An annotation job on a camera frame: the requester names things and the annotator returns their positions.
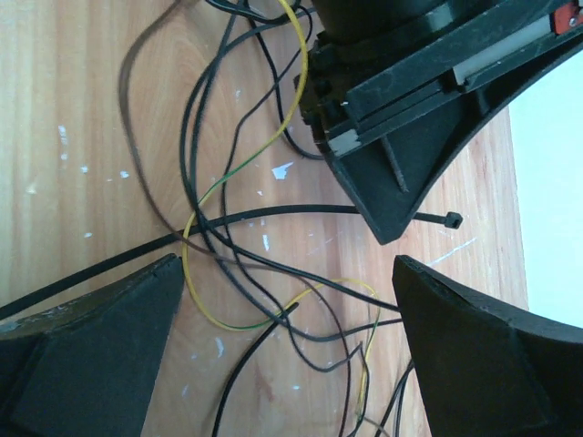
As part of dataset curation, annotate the black and yellow wire bundle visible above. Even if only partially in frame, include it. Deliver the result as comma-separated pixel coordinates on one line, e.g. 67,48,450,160
118,0,393,437

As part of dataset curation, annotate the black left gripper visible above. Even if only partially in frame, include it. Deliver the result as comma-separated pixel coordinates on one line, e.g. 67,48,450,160
300,1,582,245

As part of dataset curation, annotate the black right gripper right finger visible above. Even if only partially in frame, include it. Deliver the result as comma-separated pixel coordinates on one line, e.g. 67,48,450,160
393,256,582,436

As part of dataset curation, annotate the yellow green wire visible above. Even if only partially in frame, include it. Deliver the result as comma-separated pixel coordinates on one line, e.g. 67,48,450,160
180,0,382,418

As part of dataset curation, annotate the black zip tie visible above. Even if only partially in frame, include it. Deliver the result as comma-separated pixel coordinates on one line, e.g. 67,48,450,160
0,205,465,322

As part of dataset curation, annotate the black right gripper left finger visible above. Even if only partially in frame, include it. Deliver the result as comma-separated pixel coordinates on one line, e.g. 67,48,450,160
1,254,184,436

